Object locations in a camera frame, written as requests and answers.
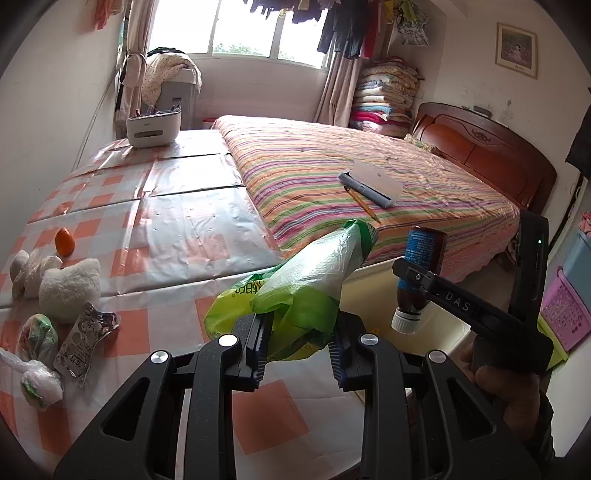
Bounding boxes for floral hanging cloth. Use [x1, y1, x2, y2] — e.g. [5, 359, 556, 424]
[392, 0, 430, 47]

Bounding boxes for white desktop organizer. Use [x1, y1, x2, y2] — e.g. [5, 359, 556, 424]
[126, 105, 182, 148]

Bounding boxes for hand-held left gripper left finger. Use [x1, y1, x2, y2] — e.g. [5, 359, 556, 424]
[53, 314, 273, 480]

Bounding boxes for green plastic tray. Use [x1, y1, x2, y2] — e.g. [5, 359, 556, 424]
[536, 318, 571, 370]

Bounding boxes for dotted cloth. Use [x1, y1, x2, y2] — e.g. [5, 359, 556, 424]
[141, 48, 202, 104]

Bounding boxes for dark cloth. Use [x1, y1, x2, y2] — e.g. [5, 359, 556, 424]
[566, 122, 591, 178]

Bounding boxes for orange checked tablecloth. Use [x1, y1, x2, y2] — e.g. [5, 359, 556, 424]
[0, 129, 370, 467]

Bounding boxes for large green plastic bag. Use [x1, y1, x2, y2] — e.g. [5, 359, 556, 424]
[204, 219, 380, 361]

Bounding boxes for yellow pencil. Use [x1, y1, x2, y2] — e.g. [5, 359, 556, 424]
[342, 185, 380, 223]

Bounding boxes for white plush toy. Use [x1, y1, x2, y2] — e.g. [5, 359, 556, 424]
[39, 257, 102, 324]

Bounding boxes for beige hanging garment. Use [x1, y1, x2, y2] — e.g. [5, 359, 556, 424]
[121, 53, 148, 112]

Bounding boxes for cream plastic bin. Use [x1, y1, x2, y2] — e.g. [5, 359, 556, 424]
[344, 268, 474, 370]

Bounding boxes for small balled green bag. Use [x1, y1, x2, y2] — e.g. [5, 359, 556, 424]
[18, 313, 60, 363]

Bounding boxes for pink hanging cloth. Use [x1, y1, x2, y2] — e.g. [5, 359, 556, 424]
[95, 0, 123, 28]

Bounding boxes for silver blister pack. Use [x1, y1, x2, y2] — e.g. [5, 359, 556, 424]
[53, 302, 122, 388]

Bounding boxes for brown bottle with white cap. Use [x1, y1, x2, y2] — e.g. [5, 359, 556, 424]
[392, 226, 448, 334]

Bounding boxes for person's right forearm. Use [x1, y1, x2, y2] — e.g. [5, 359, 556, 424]
[522, 392, 557, 462]

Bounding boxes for framed picture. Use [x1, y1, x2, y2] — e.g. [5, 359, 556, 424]
[495, 22, 539, 80]

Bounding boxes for beige curtain beside wall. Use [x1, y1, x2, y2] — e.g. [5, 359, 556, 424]
[124, 0, 158, 61]

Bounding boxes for stack of folded quilts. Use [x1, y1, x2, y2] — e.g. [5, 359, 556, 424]
[350, 56, 421, 138]

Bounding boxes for striped bed quilt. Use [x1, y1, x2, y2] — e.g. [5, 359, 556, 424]
[213, 114, 522, 284]

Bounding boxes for grey-blue bar device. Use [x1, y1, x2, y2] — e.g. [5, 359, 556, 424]
[338, 172, 398, 207]

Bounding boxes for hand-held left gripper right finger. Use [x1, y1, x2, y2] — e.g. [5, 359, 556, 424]
[329, 311, 541, 480]

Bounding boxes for person's right hand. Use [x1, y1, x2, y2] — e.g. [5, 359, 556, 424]
[461, 344, 542, 444]

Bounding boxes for floral pillow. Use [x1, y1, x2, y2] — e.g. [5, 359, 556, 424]
[404, 134, 439, 153]

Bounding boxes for beige curtain beside quilts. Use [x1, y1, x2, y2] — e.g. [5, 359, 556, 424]
[316, 46, 365, 127]

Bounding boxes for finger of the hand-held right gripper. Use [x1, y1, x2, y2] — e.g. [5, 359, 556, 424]
[392, 257, 514, 329]

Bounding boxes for blue plastic basket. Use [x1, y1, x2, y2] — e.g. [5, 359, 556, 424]
[563, 228, 591, 289]

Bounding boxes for window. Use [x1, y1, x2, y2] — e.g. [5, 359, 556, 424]
[148, 0, 331, 65]

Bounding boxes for small orange fruit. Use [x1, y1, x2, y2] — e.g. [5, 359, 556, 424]
[54, 227, 75, 256]

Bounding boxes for white wall cable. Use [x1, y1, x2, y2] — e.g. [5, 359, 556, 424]
[74, 69, 121, 167]

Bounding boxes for white plastic bag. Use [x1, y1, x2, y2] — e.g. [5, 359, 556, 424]
[0, 347, 64, 412]

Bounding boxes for white appliance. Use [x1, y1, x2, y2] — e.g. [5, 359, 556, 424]
[159, 69, 199, 130]

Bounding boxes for pink plastic basket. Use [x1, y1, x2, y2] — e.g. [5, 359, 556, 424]
[539, 268, 591, 354]

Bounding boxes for wooden headboard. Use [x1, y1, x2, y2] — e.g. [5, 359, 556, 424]
[413, 102, 557, 213]

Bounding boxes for hanging dark clothes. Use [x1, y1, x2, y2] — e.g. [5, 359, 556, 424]
[249, 0, 393, 58]

